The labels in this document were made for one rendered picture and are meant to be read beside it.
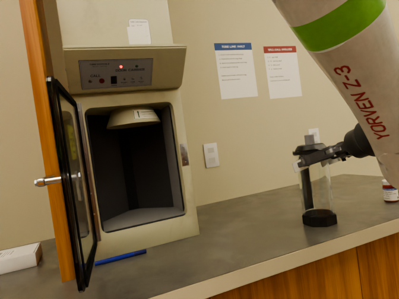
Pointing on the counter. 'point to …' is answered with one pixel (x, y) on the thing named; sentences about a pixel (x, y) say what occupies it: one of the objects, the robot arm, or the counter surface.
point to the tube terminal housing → (103, 25)
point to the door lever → (47, 180)
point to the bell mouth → (132, 117)
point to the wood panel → (46, 124)
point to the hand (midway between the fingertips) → (312, 163)
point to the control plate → (100, 65)
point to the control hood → (178, 56)
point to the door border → (69, 184)
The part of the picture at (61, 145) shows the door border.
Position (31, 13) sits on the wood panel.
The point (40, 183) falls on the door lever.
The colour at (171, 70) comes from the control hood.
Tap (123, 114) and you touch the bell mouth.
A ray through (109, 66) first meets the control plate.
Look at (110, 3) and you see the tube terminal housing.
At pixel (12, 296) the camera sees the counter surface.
